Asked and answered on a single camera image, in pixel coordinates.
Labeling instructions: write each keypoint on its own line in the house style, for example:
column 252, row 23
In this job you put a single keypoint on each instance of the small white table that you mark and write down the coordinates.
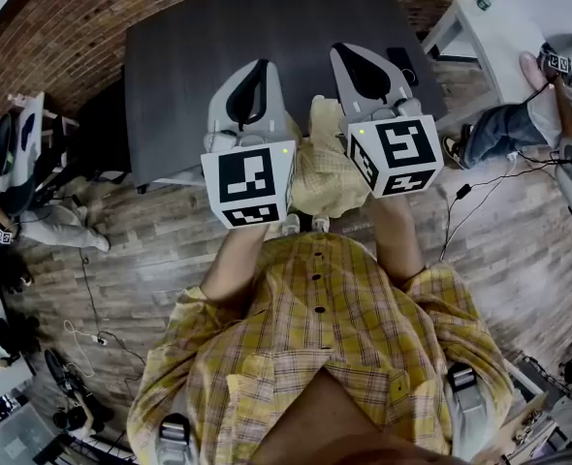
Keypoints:
column 26, row 133

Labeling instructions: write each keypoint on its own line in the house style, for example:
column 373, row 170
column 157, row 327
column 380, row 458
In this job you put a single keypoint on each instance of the brown cardboard box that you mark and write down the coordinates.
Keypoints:
column 523, row 429

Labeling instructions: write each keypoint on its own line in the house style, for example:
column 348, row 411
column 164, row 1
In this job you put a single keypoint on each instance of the person's shoe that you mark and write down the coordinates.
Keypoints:
column 321, row 225
column 291, row 225

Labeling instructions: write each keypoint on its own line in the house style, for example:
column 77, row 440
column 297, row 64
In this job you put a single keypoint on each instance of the pale yellow clothes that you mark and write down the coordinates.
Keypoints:
column 325, row 177

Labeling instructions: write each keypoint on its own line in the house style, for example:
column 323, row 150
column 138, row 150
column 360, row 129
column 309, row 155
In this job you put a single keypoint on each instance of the small green jar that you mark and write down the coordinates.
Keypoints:
column 483, row 3

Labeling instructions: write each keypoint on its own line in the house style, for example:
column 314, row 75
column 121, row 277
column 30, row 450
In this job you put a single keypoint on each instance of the person's left forearm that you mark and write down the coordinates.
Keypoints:
column 235, row 269

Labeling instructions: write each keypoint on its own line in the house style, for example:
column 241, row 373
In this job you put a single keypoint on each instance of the black smartphone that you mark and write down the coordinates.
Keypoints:
column 400, row 61

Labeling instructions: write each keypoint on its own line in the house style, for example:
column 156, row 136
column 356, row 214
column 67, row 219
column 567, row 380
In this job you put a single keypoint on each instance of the dark grey desk white legs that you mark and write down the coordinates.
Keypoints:
column 194, row 66

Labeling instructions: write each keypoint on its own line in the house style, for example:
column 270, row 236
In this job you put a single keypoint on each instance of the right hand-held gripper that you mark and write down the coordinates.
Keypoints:
column 402, row 153

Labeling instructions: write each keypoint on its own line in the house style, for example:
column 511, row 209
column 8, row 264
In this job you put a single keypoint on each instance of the person's yellow plaid shirt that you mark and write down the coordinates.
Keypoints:
column 363, row 318

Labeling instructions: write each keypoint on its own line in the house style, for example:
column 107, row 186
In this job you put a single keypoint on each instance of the black tripod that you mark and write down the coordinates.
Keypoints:
column 58, row 368

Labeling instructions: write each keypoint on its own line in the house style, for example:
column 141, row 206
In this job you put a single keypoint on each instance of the person's bare chest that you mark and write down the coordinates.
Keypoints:
column 334, row 419

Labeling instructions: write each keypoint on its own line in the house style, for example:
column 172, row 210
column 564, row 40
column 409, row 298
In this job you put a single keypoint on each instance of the white charger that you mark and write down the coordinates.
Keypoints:
column 512, row 155

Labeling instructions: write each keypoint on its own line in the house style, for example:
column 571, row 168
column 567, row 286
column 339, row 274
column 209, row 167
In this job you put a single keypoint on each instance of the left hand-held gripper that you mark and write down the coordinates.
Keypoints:
column 247, row 182

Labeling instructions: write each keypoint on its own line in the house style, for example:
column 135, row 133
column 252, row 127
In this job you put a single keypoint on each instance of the black power adapter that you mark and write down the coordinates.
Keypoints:
column 463, row 192

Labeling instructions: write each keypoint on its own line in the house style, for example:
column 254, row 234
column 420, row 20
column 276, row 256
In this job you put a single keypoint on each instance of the person's left shoe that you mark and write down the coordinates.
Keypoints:
column 291, row 225

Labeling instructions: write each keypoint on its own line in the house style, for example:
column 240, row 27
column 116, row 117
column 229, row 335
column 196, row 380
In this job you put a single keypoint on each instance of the person's right shoe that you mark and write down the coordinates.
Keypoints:
column 321, row 225

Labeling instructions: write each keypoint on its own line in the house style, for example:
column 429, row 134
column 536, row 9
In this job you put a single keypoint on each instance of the person's right forearm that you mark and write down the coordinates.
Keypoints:
column 395, row 240

